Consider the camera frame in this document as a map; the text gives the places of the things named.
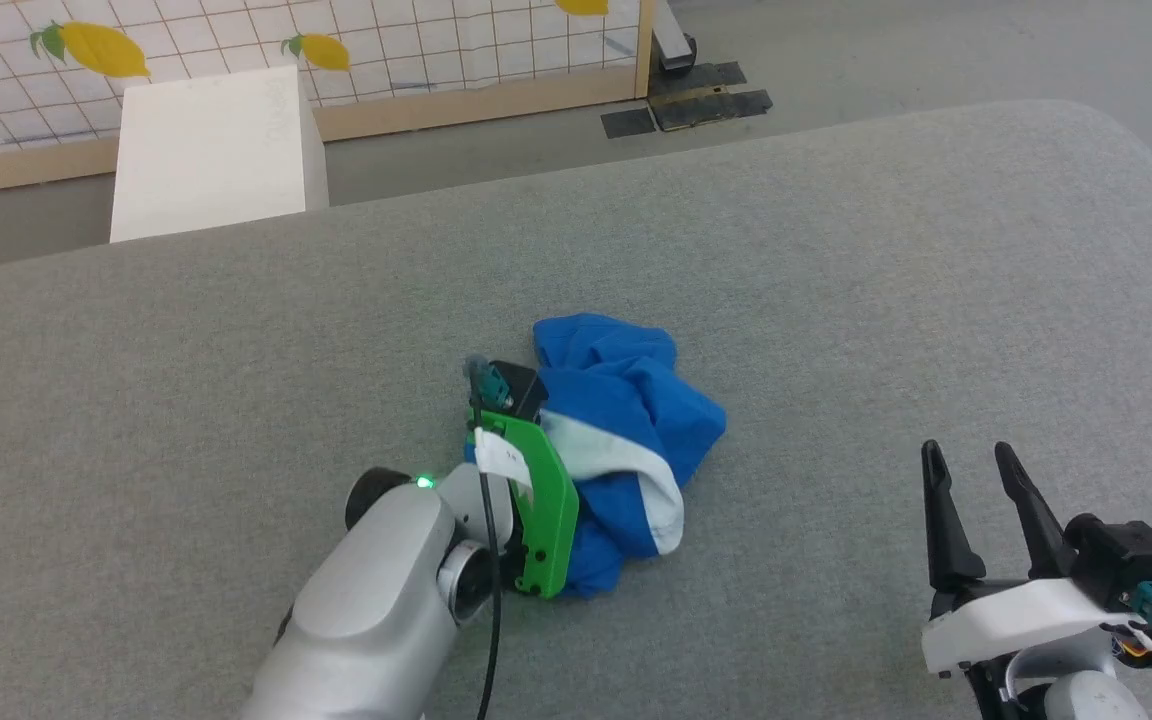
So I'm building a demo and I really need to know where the tiled partition with wooden frame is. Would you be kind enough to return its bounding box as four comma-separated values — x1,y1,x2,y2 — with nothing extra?
0,0,659,198

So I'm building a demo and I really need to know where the white left cable label tag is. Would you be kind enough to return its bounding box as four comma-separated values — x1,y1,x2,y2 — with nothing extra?
473,427,536,502

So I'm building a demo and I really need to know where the white box cabinet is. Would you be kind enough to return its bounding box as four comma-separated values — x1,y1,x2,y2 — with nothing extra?
109,66,330,244

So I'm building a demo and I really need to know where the grey fabric sofa cushion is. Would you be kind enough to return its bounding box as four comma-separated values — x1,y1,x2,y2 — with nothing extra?
0,100,1152,720

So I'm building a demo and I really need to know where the black floor mat piece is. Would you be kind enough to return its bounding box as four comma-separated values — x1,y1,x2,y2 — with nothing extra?
650,89,775,132
601,106,659,140

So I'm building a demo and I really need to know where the blue and white garment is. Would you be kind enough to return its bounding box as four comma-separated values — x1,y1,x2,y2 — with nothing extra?
532,313,728,599

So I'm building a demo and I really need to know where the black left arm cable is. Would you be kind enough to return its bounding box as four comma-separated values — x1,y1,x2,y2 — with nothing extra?
463,355,509,720

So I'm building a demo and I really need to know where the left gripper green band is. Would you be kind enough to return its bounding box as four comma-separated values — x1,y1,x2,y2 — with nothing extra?
465,410,580,600

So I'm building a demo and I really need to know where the metal leg with caster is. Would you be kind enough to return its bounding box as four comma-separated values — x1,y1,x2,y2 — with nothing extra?
653,0,700,74

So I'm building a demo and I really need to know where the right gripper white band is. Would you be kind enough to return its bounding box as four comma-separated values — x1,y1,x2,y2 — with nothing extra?
920,440,1142,681

